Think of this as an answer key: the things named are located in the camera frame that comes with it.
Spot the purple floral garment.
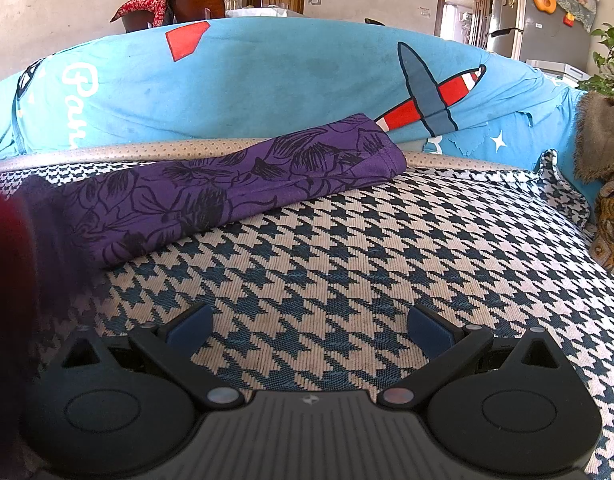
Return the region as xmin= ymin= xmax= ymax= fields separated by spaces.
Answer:
xmin=14 ymin=114 xmax=406 ymax=269

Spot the houndstooth sofa seat cover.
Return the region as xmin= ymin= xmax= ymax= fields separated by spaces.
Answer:
xmin=13 ymin=154 xmax=614 ymax=479

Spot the brown fur blanket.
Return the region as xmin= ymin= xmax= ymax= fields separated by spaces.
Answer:
xmin=574 ymin=92 xmax=614 ymax=183

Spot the blue printed sofa back cover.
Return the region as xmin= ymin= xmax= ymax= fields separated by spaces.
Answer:
xmin=0 ymin=18 xmax=582 ymax=180

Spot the green potted plant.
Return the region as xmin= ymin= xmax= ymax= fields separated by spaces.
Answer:
xmin=577 ymin=23 xmax=614 ymax=96

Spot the silver refrigerator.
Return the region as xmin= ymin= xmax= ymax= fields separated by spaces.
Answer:
xmin=487 ymin=0 xmax=600 ymax=70

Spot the red patterned cloth on chair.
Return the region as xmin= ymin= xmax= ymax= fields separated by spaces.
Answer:
xmin=110 ymin=0 xmax=168 ymax=32

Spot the dark wooden chair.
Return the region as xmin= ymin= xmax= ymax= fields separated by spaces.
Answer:
xmin=120 ymin=0 xmax=228 ymax=34

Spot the white clothed dining table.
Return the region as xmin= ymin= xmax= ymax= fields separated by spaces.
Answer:
xmin=226 ymin=6 xmax=303 ymax=18

